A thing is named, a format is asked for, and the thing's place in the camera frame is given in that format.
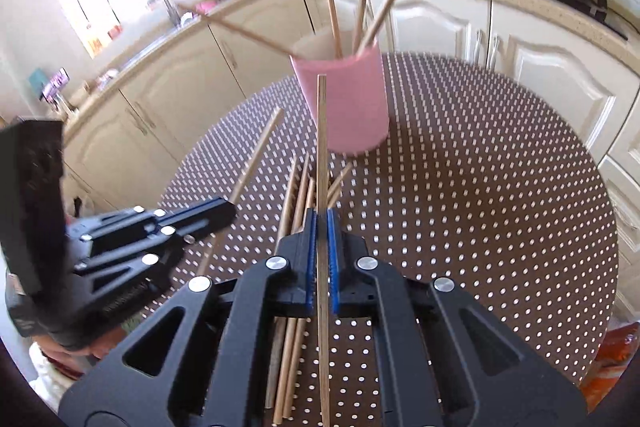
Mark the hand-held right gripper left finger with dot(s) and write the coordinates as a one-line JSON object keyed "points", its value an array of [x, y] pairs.
{"points": [[311, 257]]}

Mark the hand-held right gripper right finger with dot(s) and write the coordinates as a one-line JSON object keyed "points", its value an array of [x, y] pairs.
{"points": [[333, 257]]}

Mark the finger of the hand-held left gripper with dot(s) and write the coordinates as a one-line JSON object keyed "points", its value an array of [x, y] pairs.
{"points": [[210, 213], [150, 259]]}

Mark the bunch of wooden chopsticks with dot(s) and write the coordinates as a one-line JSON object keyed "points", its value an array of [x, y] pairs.
{"points": [[288, 357]]}

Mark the pink cup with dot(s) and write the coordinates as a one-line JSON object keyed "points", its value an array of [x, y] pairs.
{"points": [[345, 107]]}

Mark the person's left forearm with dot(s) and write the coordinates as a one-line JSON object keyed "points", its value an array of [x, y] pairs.
{"points": [[50, 367]]}

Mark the person's left hand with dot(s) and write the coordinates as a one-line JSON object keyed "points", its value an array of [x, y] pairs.
{"points": [[95, 347]]}

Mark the smartphone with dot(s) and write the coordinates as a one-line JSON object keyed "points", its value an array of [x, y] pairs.
{"points": [[56, 84]]}

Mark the brown polka dot tablecloth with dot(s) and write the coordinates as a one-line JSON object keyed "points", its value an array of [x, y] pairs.
{"points": [[475, 207]]}

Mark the orange bottle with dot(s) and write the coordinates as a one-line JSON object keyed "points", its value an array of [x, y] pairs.
{"points": [[96, 46]]}

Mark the small jar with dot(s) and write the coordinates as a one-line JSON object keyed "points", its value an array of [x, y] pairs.
{"points": [[115, 32]]}

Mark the red plastic bowl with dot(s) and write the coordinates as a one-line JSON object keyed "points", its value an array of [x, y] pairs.
{"points": [[206, 8]]}

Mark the metal faucet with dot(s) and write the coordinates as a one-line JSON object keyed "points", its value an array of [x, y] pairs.
{"points": [[169, 9]]}

